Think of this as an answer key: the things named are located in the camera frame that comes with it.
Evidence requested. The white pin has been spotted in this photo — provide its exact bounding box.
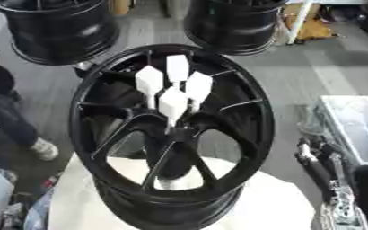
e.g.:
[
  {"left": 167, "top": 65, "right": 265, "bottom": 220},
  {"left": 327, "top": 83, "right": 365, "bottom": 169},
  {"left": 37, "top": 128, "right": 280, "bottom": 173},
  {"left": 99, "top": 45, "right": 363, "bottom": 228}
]
[
  {"left": 165, "top": 54, "right": 190, "bottom": 90},
  {"left": 134, "top": 65, "right": 165, "bottom": 110},
  {"left": 184, "top": 71, "right": 215, "bottom": 113},
  {"left": 157, "top": 86, "right": 190, "bottom": 135}
]

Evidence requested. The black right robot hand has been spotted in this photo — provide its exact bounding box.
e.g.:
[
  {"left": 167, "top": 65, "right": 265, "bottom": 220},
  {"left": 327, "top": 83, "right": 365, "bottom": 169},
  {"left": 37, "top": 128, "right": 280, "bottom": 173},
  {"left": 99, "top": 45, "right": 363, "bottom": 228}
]
[{"left": 292, "top": 136, "right": 353, "bottom": 205}]

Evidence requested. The black spoked wheel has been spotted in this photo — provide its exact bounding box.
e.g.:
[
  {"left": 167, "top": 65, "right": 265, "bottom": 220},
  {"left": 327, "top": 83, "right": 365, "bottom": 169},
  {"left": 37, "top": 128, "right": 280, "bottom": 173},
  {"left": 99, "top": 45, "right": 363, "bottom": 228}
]
[{"left": 67, "top": 43, "right": 277, "bottom": 230}]

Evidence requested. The white table leg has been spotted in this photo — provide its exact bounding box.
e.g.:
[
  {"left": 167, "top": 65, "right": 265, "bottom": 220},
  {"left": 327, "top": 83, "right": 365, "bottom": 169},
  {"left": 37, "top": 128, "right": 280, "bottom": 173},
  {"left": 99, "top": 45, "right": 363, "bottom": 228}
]
[{"left": 285, "top": 0, "right": 318, "bottom": 46}]

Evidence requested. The black wheel rim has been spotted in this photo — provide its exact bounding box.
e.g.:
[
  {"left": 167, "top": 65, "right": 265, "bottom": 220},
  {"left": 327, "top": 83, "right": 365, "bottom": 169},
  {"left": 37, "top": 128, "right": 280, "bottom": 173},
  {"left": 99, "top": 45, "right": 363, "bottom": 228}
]
[
  {"left": 182, "top": 0, "right": 291, "bottom": 57},
  {"left": 0, "top": 0, "right": 121, "bottom": 66}
]

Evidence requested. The person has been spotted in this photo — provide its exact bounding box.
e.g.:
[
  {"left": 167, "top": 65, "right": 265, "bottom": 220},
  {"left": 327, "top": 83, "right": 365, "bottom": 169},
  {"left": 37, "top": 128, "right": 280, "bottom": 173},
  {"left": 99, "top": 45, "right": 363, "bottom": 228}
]
[{"left": 0, "top": 30, "right": 62, "bottom": 169}]

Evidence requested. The yellow bag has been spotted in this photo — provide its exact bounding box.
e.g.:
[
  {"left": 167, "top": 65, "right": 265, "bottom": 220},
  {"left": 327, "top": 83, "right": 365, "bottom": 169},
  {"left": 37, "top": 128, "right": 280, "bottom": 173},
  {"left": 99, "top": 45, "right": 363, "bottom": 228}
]
[{"left": 295, "top": 17, "right": 337, "bottom": 41}]

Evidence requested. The clear plastic storage box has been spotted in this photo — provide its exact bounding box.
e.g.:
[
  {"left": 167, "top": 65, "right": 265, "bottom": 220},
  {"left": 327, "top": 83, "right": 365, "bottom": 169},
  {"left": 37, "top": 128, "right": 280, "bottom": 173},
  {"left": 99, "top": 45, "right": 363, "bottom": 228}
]
[{"left": 298, "top": 94, "right": 368, "bottom": 167}]

